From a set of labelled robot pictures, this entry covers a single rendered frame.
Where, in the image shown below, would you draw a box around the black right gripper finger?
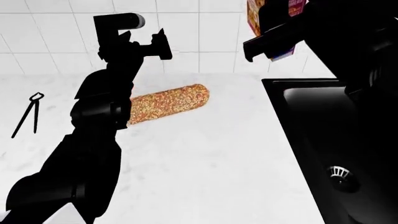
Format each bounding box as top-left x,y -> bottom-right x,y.
243,26 -> 297,63
259,0 -> 292,35

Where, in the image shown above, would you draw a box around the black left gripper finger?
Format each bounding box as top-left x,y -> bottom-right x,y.
150,28 -> 174,62
118,30 -> 132,45

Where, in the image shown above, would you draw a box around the orange and purple cereal box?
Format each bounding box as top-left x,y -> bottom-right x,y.
246,0 -> 308,62

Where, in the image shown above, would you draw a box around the seeded bread loaf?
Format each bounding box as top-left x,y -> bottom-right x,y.
126,83 -> 210,126

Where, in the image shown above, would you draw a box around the black kitchen sink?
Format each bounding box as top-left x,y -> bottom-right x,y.
261,78 -> 398,224

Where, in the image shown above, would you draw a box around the black kitchen tongs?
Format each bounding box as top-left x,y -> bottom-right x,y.
11,91 -> 45,139

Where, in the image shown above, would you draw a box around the metal sink drain strainer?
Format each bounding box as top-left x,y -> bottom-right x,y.
327,166 -> 362,194

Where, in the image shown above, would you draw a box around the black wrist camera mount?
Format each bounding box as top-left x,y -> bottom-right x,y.
93,12 -> 146,47

